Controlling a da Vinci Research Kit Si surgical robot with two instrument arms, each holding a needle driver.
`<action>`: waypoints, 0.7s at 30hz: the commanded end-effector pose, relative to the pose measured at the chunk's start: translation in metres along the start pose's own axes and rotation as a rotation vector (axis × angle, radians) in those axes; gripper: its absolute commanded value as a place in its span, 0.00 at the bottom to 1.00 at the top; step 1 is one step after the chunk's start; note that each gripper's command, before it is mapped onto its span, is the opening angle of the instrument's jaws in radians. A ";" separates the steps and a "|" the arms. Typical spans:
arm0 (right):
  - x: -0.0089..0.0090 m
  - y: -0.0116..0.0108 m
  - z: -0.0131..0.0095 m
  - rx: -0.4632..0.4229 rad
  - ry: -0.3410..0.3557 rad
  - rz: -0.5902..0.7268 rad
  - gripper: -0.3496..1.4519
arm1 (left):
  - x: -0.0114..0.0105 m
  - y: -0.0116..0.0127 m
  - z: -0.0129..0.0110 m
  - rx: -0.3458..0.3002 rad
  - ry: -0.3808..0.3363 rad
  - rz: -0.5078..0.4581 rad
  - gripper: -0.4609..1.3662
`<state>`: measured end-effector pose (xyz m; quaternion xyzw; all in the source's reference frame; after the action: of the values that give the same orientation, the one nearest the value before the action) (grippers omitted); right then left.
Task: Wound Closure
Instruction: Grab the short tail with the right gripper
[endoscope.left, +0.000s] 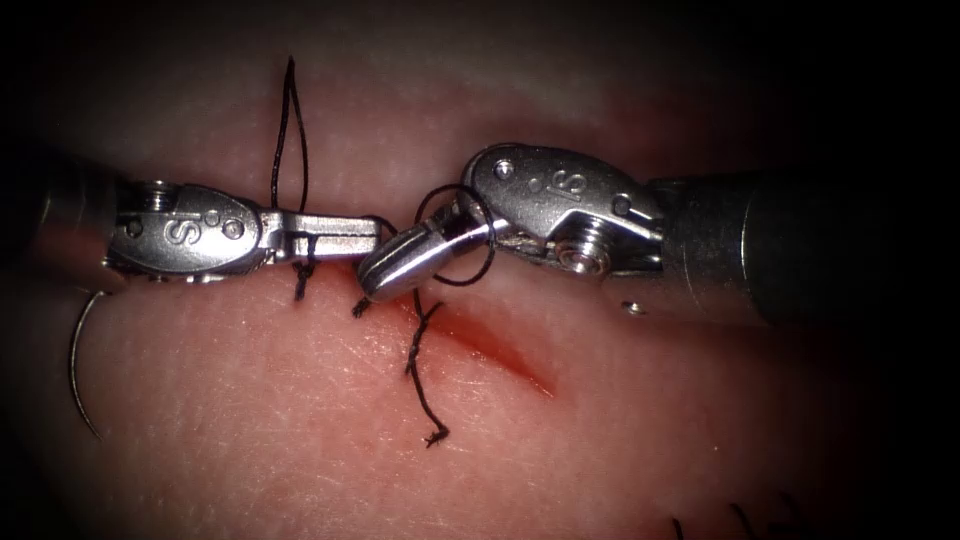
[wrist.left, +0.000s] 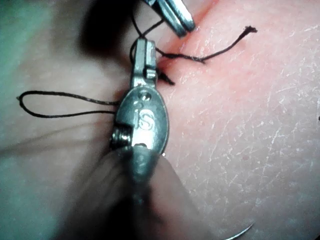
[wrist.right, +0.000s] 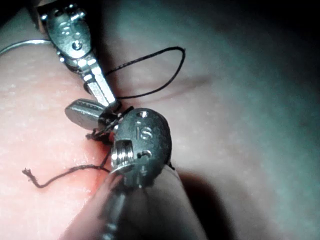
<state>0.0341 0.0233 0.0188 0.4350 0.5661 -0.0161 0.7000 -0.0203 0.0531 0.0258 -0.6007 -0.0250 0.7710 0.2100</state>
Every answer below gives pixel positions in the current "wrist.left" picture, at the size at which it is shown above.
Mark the black thread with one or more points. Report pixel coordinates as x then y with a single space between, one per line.
250 29

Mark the tissue pad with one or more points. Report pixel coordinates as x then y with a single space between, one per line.
250 125

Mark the right arm needle driver jaw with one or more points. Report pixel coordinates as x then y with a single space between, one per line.
170 17
181 15

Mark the curved steel needle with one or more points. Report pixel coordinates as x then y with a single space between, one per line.
240 235

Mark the left arm needle driver jaw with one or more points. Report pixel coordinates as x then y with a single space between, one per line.
140 65
151 60

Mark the dark left arm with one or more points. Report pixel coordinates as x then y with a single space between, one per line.
152 200

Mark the left arm needle driver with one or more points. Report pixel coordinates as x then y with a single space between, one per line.
147 117

